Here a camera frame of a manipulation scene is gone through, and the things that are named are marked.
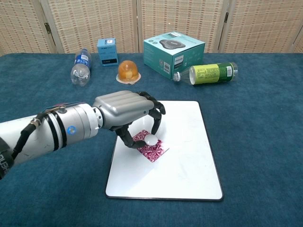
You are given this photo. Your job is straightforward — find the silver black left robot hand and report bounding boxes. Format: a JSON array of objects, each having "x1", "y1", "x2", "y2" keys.
[{"x1": 92, "y1": 90, "x2": 166, "y2": 149}]

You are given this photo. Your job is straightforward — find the white rectangular board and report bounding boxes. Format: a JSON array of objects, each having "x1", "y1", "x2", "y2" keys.
[{"x1": 105, "y1": 100, "x2": 224, "y2": 202}]

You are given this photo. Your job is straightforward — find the orange jelly cup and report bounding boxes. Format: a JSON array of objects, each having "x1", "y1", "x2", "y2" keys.
[{"x1": 115, "y1": 60, "x2": 142, "y2": 85}]

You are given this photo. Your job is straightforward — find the small light blue box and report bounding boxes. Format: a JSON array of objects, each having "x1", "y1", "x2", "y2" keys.
[{"x1": 97, "y1": 37, "x2": 119, "y2": 68}]

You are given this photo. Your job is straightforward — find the clear bottle blue label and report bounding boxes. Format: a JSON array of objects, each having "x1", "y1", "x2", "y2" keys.
[{"x1": 70, "y1": 48, "x2": 92, "y2": 87}]

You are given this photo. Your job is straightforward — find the teal product box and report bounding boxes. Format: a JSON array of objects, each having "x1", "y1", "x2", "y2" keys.
[{"x1": 143, "y1": 31, "x2": 205, "y2": 80}]

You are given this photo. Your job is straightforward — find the woven bamboo folding screen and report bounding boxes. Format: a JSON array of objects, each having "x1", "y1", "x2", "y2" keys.
[{"x1": 0, "y1": 0, "x2": 303, "y2": 57}]

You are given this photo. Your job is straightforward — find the clear bottle green yellow label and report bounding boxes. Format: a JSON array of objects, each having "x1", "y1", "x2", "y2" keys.
[{"x1": 173, "y1": 62, "x2": 239, "y2": 86}]

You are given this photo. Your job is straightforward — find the blue tablecloth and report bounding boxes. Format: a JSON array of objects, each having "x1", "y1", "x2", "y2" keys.
[{"x1": 0, "y1": 52, "x2": 303, "y2": 227}]

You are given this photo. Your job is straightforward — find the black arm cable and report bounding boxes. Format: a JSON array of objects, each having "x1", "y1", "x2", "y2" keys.
[{"x1": 11, "y1": 113, "x2": 48, "y2": 159}]

